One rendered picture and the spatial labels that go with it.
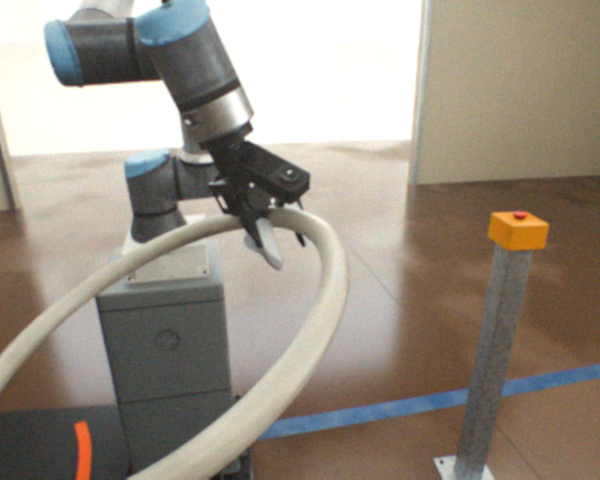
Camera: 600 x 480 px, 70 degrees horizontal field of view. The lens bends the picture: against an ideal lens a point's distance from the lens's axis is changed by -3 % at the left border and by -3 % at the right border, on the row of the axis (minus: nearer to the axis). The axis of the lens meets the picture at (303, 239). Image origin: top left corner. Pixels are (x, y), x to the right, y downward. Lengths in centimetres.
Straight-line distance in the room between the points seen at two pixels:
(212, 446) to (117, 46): 53
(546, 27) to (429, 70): 169
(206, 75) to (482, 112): 593
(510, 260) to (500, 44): 518
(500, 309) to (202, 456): 126
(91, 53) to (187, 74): 18
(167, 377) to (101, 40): 119
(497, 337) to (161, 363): 111
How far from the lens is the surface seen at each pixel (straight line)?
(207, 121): 57
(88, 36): 70
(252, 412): 35
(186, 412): 173
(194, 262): 147
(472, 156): 643
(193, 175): 143
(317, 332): 38
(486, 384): 167
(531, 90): 679
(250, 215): 60
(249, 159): 59
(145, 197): 146
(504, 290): 148
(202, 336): 153
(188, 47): 56
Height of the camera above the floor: 150
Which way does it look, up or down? 22 degrees down
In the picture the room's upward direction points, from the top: straight up
